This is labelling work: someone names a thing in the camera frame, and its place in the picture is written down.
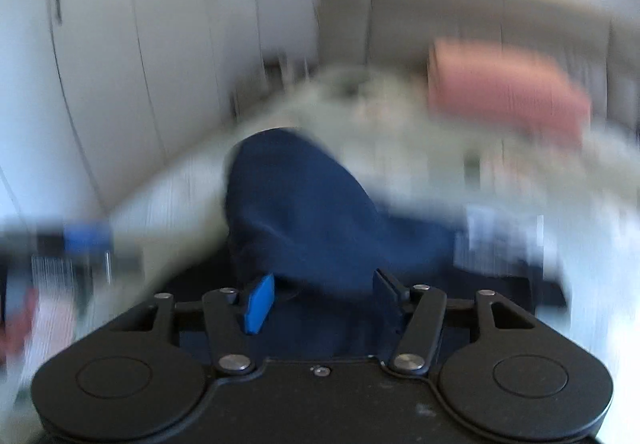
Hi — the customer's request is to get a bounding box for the white wardrobe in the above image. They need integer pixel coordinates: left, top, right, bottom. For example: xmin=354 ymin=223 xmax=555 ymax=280
xmin=0 ymin=0 xmax=322 ymax=225

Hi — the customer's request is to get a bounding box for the navy blue garment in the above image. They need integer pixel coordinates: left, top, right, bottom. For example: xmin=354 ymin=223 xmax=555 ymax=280
xmin=223 ymin=128 xmax=506 ymax=301

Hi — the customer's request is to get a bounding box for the pink pillow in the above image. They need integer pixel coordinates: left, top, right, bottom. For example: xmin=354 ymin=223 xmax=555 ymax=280
xmin=426 ymin=37 xmax=594 ymax=148

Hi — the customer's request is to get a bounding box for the grey padded headboard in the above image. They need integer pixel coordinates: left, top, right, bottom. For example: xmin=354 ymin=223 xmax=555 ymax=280
xmin=316 ymin=0 xmax=640 ymax=127

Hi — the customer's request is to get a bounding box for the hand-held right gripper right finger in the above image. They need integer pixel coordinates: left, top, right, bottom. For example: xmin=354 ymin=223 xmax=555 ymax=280
xmin=373 ymin=269 xmax=540 ymax=376

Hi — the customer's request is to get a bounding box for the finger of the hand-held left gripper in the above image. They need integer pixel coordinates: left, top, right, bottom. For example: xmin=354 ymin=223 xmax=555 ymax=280
xmin=0 ymin=221 xmax=143 ymax=277

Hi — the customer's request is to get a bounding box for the bed with light bedding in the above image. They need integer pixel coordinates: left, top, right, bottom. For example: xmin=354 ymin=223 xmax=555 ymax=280
xmin=106 ymin=64 xmax=640 ymax=309

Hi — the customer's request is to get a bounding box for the person's left hand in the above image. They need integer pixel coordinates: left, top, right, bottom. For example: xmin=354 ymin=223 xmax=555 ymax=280
xmin=0 ymin=288 xmax=42 ymax=362

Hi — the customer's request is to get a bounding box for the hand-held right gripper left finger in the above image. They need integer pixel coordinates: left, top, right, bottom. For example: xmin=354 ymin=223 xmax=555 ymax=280
xmin=114 ymin=273 xmax=276 ymax=374

